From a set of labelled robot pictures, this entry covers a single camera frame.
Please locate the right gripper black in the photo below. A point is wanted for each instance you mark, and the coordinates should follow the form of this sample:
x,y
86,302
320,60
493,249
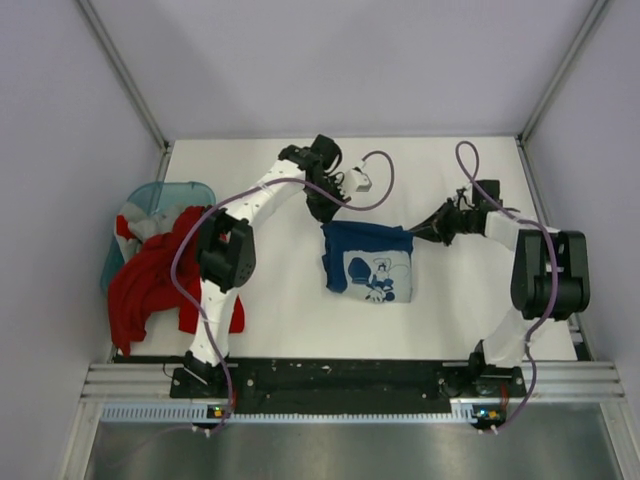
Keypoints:
x,y
436,227

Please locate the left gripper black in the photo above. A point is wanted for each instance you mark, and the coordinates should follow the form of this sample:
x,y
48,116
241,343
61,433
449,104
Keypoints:
x,y
323,213

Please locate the blue t shirt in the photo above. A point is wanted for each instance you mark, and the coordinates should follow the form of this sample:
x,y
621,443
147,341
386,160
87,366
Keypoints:
x,y
368,262

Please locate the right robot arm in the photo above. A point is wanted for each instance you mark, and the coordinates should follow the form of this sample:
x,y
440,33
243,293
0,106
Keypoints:
x,y
549,284

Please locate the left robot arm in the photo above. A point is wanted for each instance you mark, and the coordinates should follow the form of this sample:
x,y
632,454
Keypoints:
x,y
225,248

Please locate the teal plastic basket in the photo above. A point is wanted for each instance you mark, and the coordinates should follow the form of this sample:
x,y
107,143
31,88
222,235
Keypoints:
x,y
152,198

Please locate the red t shirt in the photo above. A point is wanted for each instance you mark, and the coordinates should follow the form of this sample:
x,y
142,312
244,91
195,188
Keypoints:
x,y
143,286

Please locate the grey white t shirt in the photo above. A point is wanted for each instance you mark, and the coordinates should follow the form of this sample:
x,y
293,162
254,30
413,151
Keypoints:
x,y
134,225

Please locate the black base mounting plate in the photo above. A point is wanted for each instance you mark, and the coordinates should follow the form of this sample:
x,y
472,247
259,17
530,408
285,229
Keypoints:
x,y
337,386

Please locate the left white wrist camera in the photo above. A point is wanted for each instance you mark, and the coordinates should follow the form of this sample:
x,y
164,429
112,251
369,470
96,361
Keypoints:
x,y
353,181

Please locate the white slotted cable duct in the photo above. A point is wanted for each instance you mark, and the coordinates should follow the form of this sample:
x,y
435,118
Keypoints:
x,y
211,414

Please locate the left aluminium frame post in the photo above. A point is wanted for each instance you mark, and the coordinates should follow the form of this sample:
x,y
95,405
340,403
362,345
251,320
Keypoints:
x,y
121,72

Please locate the aluminium frame post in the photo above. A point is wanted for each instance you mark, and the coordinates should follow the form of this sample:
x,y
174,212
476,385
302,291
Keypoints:
x,y
121,72
588,28

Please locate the front aluminium frame rail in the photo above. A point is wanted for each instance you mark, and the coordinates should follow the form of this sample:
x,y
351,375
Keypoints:
x,y
557,382

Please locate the right aluminium frame post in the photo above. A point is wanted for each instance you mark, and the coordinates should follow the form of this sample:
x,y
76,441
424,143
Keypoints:
x,y
588,28

